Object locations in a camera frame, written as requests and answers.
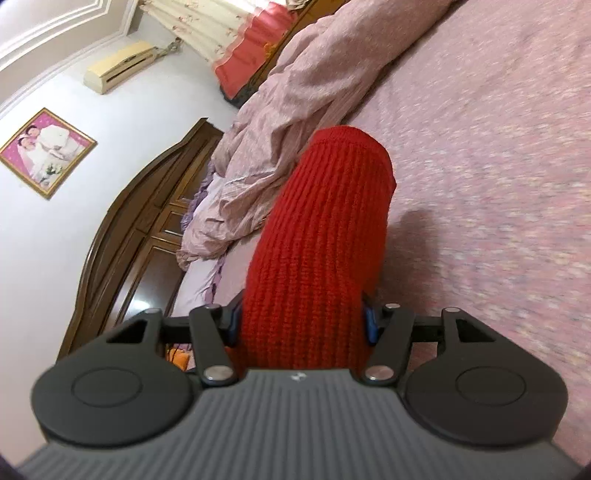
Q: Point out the red knit sweater black trim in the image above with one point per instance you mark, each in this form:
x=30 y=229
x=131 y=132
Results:
x=318 y=230

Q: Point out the dark wooden headboard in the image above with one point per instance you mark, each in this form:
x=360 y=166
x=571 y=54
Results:
x=138 y=240

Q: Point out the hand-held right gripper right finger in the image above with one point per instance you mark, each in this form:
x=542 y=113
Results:
x=369 y=325

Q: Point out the pink bed sheet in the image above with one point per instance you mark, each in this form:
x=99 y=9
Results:
x=485 y=161

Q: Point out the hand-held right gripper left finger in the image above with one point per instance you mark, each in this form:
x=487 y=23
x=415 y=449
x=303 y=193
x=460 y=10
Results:
x=233 y=325

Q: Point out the pink crumpled quilt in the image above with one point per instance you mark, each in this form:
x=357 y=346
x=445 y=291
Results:
x=295 y=101

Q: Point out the cream wall air conditioner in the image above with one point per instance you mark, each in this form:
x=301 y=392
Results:
x=117 y=67

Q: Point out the red and cream curtain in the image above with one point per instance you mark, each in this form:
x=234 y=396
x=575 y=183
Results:
x=221 y=32

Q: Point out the purple frilled pillow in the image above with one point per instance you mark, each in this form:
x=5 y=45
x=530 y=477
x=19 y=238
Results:
x=198 y=286
x=203 y=194

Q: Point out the orange cloth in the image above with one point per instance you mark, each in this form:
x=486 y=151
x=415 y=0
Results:
x=178 y=359

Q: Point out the gold framed photo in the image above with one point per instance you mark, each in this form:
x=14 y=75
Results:
x=44 y=152

